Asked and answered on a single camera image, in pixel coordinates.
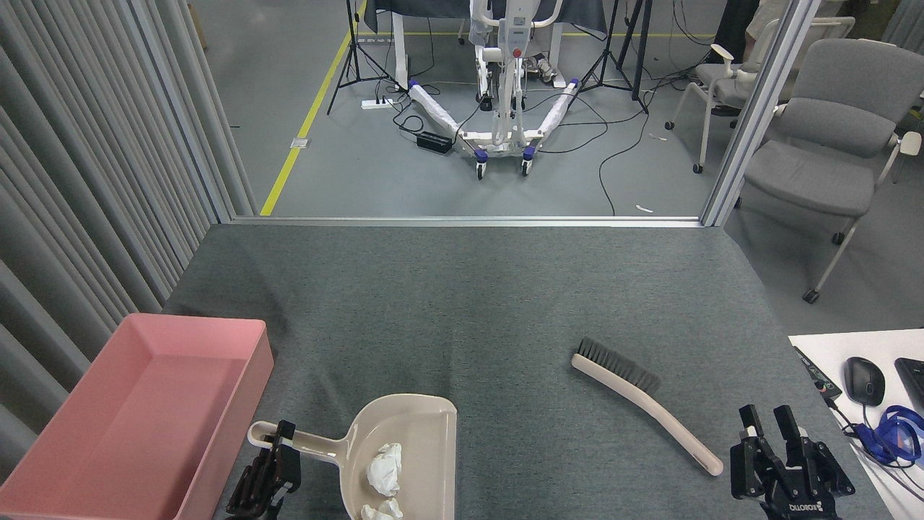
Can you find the grey pleated curtain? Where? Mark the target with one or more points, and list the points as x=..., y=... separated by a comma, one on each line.
x=79, y=180

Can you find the pink plastic bin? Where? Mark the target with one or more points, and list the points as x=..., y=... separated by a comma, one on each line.
x=123, y=426

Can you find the beige plastic dustpan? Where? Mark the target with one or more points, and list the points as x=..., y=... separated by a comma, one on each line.
x=426, y=448

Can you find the white stand on wheels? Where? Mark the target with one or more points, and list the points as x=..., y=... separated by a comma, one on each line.
x=498, y=115

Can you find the table with dark cloth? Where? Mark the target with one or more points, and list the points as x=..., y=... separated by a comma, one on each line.
x=433, y=7

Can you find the metal floor outlet plate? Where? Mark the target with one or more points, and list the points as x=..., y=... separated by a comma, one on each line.
x=299, y=143

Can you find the white side table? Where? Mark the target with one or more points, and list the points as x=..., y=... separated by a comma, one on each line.
x=881, y=343

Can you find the silver aluminium post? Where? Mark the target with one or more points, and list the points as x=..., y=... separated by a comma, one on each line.
x=758, y=115

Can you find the grey chair with white frame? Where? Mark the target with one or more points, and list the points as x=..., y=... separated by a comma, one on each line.
x=816, y=173

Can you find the flat black device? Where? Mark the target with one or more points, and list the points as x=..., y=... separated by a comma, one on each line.
x=819, y=375

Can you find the silver table edge rail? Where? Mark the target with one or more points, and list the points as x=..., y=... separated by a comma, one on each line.
x=469, y=221

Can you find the grey office chair white armrest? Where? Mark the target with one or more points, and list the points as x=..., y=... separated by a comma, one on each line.
x=722, y=79

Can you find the black computer mouse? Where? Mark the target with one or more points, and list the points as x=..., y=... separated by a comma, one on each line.
x=864, y=381

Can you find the black power adapter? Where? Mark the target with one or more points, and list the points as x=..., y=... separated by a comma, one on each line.
x=434, y=141

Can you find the black tripod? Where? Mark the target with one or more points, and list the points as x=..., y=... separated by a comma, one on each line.
x=354, y=50
x=638, y=50

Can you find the beige hand brush black bristles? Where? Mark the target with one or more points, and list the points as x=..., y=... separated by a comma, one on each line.
x=650, y=401

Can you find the blue headphones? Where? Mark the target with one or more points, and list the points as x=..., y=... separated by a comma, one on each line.
x=899, y=437

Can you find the white power strip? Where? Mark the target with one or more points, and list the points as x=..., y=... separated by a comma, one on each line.
x=377, y=103

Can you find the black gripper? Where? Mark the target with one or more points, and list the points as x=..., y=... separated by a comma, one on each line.
x=261, y=514
x=801, y=504

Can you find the person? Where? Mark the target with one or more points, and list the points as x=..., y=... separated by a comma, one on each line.
x=733, y=29

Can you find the black keyboard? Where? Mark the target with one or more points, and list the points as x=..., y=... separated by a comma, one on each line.
x=913, y=379

